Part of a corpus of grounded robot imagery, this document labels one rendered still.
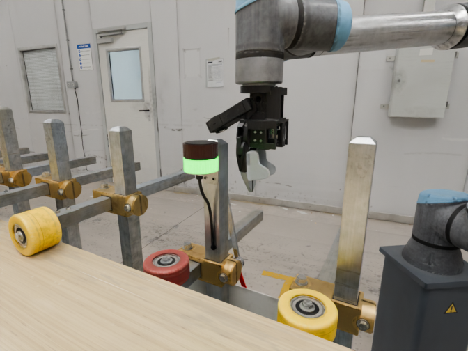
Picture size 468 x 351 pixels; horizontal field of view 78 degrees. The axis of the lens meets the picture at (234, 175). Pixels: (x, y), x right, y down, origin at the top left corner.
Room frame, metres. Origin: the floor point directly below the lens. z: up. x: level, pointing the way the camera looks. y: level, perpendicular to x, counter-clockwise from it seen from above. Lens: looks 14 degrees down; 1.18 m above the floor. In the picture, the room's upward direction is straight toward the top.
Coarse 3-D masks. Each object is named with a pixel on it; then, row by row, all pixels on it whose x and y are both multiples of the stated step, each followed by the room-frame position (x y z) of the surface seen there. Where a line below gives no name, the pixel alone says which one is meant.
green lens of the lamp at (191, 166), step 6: (186, 162) 0.47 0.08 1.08; (192, 162) 0.46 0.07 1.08; (198, 162) 0.46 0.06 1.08; (204, 162) 0.46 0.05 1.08; (210, 162) 0.46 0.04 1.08; (216, 162) 0.47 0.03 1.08; (186, 168) 0.47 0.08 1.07; (192, 168) 0.46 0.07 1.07; (198, 168) 0.46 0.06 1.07; (204, 168) 0.46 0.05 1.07; (210, 168) 0.46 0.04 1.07; (216, 168) 0.47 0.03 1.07
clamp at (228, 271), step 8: (192, 248) 0.56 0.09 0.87; (200, 248) 0.56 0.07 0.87; (192, 256) 0.53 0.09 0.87; (200, 256) 0.53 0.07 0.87; (232, 256) 0.53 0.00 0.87; (200, 264) 0.52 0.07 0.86; (208, 264) 0.51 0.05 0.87; (216, 264) 0.50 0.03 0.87; (224, 264) 0.50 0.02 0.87; (232, 264) 0.50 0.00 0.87; (240, 264) 0.52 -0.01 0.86; (208, 272) 0.51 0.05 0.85; (216, 272) 0.50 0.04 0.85; (224, 272) 0.49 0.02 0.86; (232, 272) 0.49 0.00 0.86; (240, 272) 0.52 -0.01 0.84; (208, 280) 0.51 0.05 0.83; (216, 280) 0.50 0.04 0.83; (224, 280) 0.48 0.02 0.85; (232, 280) 0.49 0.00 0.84
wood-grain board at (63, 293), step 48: (0, 240) 0.54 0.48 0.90; (0, 288) 0.38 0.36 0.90; (48, 288) 0.38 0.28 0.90; (96, 288) 0.38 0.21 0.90; (144, 288) 0.38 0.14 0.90; (0, 336) 0.29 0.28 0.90; (48, 336) 0.29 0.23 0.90; (96, 336) 0.29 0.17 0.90; (144, 336) 0.29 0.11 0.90; (192, 336) 0.29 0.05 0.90; (240, 336) 0.29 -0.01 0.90; (288, 336) 0.29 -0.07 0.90
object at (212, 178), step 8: (192, 144) 0.46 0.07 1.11; (200, 144) 0.46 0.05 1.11; (208, 144) 0.47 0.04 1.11; (200, 160) 0.46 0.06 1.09; (200, 176) 0.48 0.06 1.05; (208, 176) 0.51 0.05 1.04; (216, 176) 0.50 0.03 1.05; (200, 184) 0.48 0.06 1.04; (216, 184) 0.50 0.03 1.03; (208, 208) 0.50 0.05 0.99; (216, 248) 0.51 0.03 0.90
